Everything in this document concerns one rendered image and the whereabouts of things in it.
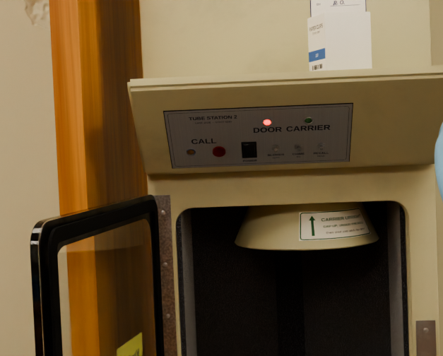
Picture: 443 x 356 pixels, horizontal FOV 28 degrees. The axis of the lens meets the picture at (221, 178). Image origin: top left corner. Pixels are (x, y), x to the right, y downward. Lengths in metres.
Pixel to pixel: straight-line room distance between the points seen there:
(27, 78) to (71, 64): 0.55
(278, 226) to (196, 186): 0.11
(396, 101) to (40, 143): 0.72
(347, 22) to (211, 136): 0.18
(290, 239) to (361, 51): 0.24
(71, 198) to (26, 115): 0.56
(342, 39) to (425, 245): 0.26
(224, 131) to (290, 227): 0.16
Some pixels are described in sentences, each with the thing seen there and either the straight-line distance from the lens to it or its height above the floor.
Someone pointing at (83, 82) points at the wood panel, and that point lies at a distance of 0.93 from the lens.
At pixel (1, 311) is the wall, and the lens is 1.51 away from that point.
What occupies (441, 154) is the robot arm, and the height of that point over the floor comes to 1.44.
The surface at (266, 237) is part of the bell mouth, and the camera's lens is 1.03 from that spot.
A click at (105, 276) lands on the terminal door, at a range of 0.83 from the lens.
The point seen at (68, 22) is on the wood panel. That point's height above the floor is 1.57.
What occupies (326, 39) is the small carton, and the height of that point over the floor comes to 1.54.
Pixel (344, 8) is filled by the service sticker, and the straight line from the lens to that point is 1.00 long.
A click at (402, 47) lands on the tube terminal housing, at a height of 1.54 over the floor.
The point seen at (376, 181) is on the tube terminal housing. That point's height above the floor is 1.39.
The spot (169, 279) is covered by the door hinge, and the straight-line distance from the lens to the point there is 1.01.
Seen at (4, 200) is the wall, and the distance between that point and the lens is 1.49.
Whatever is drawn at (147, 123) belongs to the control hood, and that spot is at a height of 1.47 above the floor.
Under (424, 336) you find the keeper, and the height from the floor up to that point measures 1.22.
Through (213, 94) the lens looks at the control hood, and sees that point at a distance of 0.88.
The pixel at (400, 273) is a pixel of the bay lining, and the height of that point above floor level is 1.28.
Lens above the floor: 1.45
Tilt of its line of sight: 3 degrees down
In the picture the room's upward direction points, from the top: 2 degrees counter-clockwise
